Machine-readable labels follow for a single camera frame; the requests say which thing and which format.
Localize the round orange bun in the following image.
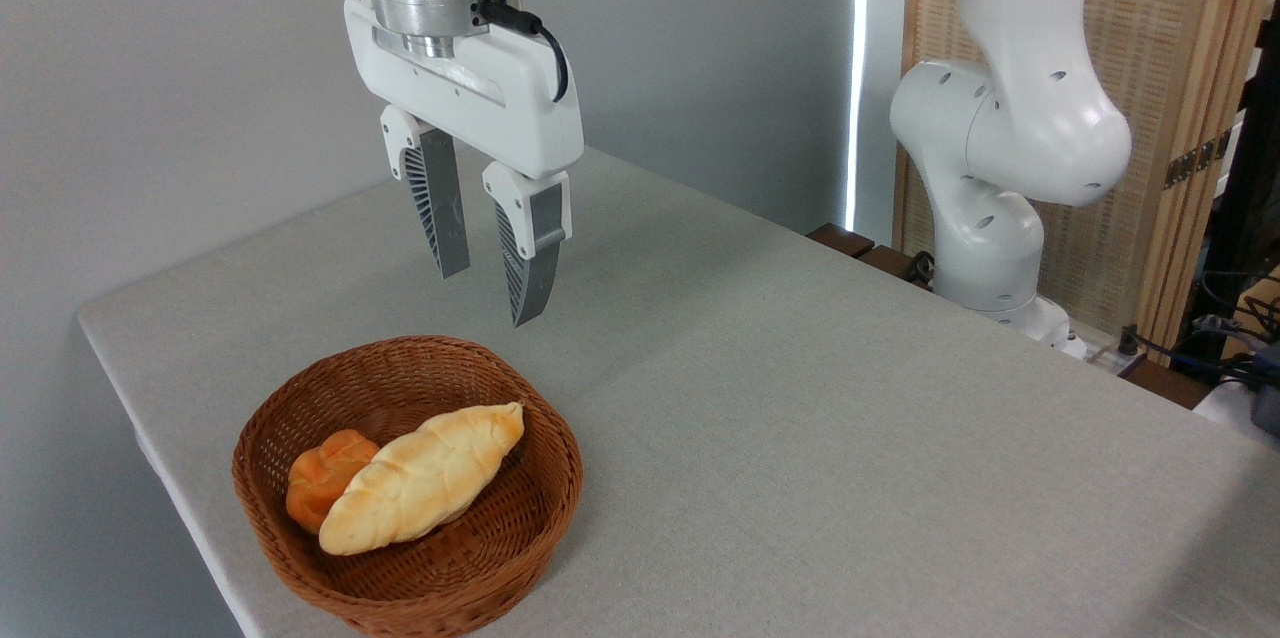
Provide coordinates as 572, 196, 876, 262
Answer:
285, 429, 381, 534

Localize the blue grey device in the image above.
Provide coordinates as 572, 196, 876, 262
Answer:
1250, 343, 1280, 436

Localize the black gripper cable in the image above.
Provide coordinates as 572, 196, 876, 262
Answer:
478, 0, 569, 104

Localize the dark brown wooden slat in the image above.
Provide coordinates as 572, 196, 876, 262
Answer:
860, 245, 931, 285
806, 223, 876, 259

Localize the bamboo folding screen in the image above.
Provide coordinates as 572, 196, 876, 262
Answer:
893, 0, 1280, 354

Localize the tangled black cable bundle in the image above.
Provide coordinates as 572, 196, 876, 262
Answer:
1115, 313, 1280, 394

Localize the brass screen hinge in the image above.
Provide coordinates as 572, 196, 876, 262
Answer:
1164, 130, 1233, 190

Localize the brown wicker basket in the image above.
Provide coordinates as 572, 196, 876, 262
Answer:
232, 335, 584, 638

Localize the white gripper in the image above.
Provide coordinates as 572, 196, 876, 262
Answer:
332, 0, 585, 327

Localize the grey tablecloth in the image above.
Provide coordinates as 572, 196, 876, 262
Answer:
78, 146, 1280, 638

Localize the long braided pale bread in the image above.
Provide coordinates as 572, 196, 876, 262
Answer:
318, 402, 525, 556

